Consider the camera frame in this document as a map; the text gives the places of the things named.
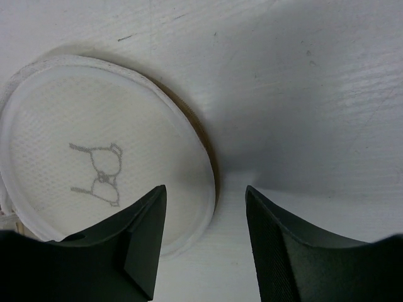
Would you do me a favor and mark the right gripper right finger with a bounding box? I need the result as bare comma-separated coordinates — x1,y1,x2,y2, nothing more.
245,186,402,301

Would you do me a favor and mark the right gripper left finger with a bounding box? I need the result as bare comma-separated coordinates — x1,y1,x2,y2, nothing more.
1,185,166,301

